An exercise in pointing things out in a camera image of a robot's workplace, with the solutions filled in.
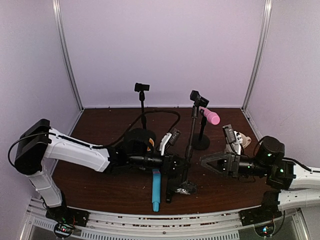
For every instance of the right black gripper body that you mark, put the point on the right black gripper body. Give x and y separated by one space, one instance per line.
230 164

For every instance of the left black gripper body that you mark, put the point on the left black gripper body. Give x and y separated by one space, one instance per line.
170 163

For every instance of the blue toy microphone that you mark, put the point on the blue toy microphone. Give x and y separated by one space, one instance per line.
156 190

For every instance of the short stand with taped base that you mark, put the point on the short stand with taped base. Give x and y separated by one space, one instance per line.
186 187

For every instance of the short stand with clip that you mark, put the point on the short stand with clip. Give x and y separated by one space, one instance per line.
200 141

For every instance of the pink toy microphone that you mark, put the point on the pink toy microphone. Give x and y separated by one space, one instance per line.
212 117

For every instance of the tall black phone stand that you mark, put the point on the tall black phone stand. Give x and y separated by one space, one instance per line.
141 88

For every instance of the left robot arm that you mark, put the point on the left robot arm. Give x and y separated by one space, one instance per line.
136 149

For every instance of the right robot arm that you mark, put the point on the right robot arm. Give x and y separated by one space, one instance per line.
294 185

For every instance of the floral ceramic mug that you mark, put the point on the floral ceramic mug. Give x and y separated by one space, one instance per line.
244 140

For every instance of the white mug orange inside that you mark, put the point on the white mug orange inside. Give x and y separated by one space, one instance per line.
150 145

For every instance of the black wireless microphone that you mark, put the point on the black wireless microphone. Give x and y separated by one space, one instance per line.
169 192

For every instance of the front aluminium rail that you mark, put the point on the front aluminium rail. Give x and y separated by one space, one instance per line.
225 225

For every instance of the right aluminium frame post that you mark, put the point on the right aluminium frame post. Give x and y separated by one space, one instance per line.
264 30

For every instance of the aluminium frame post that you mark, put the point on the aluminium frame post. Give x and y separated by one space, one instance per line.
264 30
66 57

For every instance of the left aluminium frame post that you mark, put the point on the left aluminium frame post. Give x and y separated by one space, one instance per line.
66 57

